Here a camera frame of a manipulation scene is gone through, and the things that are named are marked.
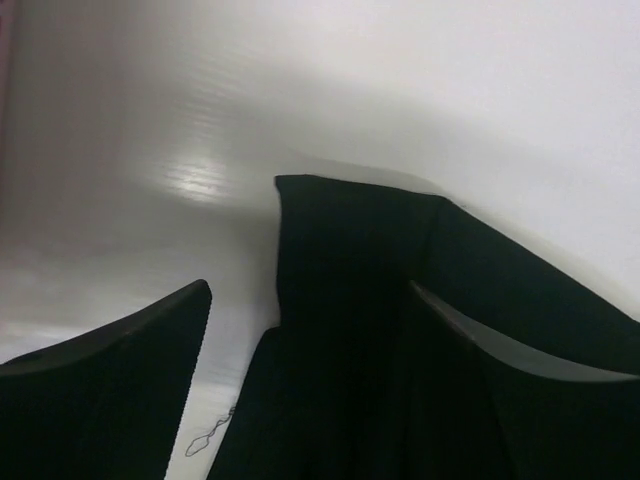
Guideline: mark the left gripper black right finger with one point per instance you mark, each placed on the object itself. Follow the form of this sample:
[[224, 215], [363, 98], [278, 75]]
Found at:
[[559, 419]]

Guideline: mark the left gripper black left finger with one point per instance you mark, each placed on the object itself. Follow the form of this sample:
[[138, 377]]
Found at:
[[106, 404]]

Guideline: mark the black t shirt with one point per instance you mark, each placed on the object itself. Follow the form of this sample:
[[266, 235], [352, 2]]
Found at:
[[358, 381]]

